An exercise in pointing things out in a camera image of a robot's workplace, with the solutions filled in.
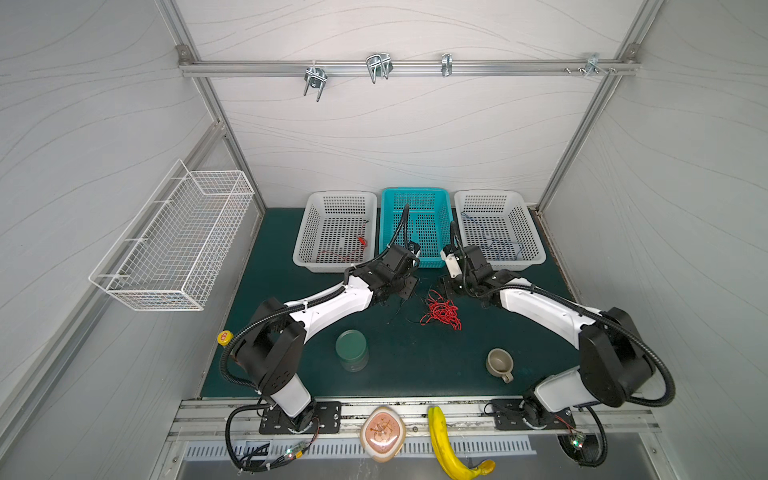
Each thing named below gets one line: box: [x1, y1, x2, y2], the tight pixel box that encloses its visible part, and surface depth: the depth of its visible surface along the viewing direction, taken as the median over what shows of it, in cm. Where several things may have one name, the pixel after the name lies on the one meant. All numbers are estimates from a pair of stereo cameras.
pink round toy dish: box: [360, 406, 408, 463], surface depth 70 cm
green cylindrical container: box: [335, 329, 369, 373], surface depth 76 cm
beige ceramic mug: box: [486, 347, 514, 384], surface depth 80 cm
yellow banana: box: [428, 406, 496, 480], surface depth 66 cm
